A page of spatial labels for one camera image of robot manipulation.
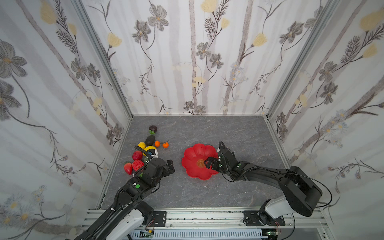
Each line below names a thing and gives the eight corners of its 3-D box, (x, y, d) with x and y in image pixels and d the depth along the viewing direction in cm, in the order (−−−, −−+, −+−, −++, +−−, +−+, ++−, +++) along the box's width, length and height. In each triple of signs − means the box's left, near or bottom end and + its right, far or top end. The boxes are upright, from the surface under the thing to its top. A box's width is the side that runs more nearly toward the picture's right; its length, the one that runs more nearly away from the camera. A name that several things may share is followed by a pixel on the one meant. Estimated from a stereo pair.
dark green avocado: (145, 148, 103) (144, 145, 100) (148, 138, 108) (146, 135, 105) (153, 148, 103) (151, 145, 100) (155, 138, 109) (154, 135, 105)
